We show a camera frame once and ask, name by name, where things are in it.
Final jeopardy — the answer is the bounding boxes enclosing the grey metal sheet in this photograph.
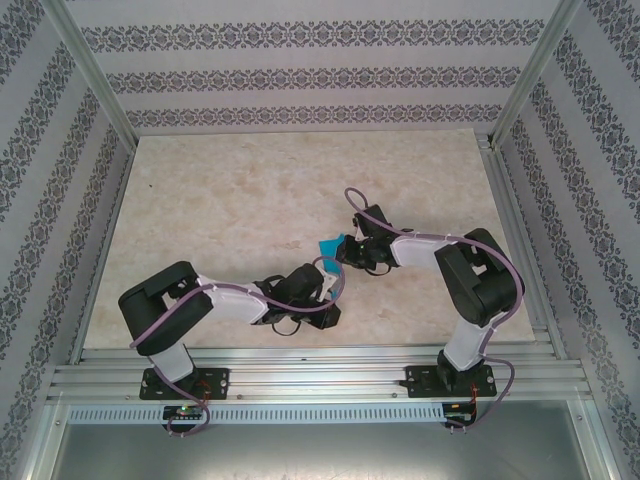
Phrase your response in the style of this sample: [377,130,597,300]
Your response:
[29,399,616,480]

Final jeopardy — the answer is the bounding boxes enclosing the right small circuit board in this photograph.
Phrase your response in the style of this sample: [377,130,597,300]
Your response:
[446,402,479,426]

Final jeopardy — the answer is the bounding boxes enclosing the aluminium side rail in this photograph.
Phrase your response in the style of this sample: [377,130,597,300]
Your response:
[477,130,569,361]
[68,142,137,365]

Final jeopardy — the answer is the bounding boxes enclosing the aluminium front frame rail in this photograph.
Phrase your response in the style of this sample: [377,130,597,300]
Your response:
[47,344,594,406]

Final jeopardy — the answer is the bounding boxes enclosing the small circuit board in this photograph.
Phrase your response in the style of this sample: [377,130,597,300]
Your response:
[163,405,206,420]
[446,402,479,426]

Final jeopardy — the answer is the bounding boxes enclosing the slotted grey cable duct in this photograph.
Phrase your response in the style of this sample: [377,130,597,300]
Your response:
[67,403,446,424]

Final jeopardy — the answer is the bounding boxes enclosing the left aluminium corner post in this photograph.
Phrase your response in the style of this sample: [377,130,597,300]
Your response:
[42,0,139,146]

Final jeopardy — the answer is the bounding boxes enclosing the blue cloth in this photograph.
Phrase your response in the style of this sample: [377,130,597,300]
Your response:
[318,232,349,275]

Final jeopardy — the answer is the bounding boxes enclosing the aluminium corner post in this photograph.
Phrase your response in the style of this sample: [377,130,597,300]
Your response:
[489,0,586,149]
[42,0,139,146]

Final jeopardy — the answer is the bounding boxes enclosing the left small circuit board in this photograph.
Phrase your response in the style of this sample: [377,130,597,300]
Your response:
[163,405,206,420]

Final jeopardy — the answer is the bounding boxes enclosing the right aluminium side rail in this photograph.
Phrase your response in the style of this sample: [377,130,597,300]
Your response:
[477,130,569,361]

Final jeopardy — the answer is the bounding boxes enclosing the right aluminium corner post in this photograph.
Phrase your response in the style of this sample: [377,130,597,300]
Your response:
[489,0,586,149]

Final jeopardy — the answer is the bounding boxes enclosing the left aluminium side rail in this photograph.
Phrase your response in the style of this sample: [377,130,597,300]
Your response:
[68,142,137,365]

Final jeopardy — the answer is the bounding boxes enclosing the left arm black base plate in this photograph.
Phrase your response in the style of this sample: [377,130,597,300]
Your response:
[139,367,231,402]

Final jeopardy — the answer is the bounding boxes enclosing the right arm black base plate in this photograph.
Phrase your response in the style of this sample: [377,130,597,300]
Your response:
[405,364,497,400]

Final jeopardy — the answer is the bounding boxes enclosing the left gripper black cable loop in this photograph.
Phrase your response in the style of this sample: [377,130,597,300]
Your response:
[269,319,302,338]

